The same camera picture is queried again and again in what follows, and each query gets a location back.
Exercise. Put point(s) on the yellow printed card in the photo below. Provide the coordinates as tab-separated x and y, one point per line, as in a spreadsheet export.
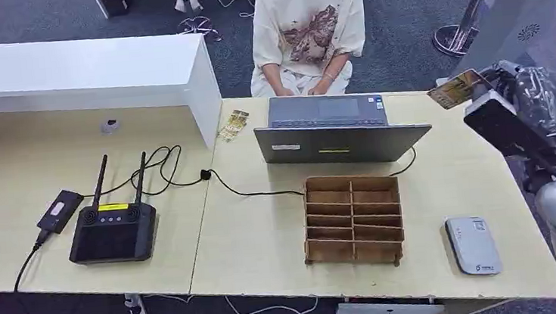
230	130
240	116
455	89

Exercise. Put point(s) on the black case with white edge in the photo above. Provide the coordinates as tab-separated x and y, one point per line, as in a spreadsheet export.
114	1

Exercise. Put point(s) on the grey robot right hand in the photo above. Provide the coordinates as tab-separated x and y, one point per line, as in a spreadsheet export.
536	93

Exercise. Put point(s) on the wooden divided card box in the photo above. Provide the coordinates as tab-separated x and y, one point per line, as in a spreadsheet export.
351	220

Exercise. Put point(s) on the chrome stanchion post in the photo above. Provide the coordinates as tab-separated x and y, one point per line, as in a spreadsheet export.
455	38

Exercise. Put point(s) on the person's left hand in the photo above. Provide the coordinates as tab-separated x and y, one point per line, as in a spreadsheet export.
318	88

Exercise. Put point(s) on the white pocket wifi device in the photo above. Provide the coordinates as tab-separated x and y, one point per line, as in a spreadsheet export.
473	245

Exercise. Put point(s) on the white desk shelf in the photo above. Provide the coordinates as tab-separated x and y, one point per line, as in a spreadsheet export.
74	67

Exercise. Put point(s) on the black rectangular adapter box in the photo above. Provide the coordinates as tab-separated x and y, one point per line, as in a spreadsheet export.
60	211

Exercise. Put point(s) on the grey open laptop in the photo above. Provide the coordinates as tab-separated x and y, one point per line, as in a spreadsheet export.
339	143

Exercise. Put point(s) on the white kiosk stand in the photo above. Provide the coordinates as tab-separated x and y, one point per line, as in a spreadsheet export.
521	3

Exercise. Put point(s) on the person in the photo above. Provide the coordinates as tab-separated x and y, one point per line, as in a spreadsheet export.
306	22

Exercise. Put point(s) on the grey round desk grommet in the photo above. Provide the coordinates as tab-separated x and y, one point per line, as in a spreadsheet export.
111	126

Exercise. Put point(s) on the person's right hand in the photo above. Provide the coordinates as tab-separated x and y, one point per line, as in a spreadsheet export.
286	92

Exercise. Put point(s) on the grey desk foot bar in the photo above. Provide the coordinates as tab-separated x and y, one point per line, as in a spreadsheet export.
389	310

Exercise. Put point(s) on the black controller with two antennas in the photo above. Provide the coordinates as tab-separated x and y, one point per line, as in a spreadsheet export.
112	236

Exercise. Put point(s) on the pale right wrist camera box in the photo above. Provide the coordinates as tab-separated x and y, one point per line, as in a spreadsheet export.
504	123

